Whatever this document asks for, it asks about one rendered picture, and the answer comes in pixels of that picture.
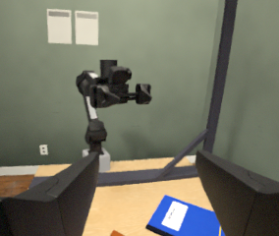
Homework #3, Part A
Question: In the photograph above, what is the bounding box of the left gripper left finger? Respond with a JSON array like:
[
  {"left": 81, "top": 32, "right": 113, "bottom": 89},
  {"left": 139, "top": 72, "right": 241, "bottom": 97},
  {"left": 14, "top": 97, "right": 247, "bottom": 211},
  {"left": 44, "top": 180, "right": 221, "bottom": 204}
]
[{"left": 0, "top": 152, "right": 100, "bottom": 236}]

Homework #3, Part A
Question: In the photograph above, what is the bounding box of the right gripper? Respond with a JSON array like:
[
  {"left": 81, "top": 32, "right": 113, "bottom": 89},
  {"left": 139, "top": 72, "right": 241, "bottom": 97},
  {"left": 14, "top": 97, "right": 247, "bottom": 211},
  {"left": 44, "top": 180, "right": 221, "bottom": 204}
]
[{"left": 89, "top": 84, "right": 152, "bottom": 108}]

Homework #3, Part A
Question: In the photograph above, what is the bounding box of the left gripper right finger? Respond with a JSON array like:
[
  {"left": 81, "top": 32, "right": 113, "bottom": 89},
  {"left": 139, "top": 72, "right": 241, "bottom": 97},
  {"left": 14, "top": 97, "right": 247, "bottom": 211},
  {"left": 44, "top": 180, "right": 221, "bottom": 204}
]
[{"left": 195, "top": 150, "right": 279, "bottom": 236}]

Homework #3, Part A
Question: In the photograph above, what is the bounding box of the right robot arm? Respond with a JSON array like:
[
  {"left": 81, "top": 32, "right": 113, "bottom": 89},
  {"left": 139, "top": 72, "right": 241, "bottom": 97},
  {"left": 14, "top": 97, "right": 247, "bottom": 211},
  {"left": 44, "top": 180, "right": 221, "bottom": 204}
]
[{"left": 76, "top": 60, "right": 132, "bottom": 155}]

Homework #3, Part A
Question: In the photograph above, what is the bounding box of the brown rectangular block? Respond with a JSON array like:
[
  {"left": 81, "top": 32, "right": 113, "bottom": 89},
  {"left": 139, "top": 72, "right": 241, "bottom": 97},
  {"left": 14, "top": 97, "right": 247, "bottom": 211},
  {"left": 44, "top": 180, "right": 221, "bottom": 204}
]
[{"left": 110, "top": 230, "right": 125, "bottom": 236}]

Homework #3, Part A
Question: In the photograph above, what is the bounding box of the blue notebook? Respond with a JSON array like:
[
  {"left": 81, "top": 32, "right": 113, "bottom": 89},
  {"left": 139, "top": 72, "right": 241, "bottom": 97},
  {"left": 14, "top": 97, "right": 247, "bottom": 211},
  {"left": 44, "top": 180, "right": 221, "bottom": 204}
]
[{"left": 145, "top": 195, "right": 225, "bottom": 236}]

